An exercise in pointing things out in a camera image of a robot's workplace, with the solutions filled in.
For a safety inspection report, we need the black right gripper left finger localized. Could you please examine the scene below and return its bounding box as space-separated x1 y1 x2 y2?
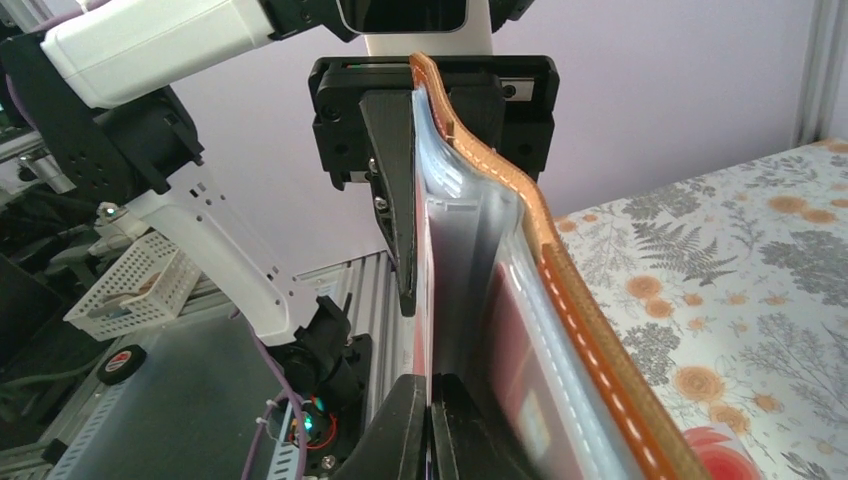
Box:
331 374 430 480

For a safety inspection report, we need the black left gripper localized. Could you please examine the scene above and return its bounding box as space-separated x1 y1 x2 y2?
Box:
307 54 561 318

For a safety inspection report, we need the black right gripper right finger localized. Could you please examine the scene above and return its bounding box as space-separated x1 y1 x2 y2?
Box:
430 374 530 480

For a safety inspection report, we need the grey red striped card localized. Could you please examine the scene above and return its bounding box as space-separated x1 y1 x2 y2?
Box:
483 266 569 479

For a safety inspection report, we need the brown leather card holder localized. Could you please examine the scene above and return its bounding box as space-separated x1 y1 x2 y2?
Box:
410 53 708 479

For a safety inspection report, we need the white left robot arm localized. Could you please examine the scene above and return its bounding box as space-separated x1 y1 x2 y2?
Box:
1 1 560 418

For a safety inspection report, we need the black tape roll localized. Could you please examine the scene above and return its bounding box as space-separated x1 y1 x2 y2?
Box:
96 344 147 386

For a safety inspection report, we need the white perforated basket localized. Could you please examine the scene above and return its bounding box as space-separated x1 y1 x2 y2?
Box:
63 231 201 341

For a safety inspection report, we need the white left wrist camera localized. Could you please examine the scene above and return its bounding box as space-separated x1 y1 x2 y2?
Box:
336 0 493 57

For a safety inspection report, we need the aluminium mounting rail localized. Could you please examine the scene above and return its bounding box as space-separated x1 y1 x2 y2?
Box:
0 250 405 480

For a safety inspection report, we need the left aluminium corner post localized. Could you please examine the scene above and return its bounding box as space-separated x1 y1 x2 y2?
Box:
790 1 847 147

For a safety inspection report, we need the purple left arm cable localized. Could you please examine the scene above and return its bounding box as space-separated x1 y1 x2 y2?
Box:
3 0 313 480

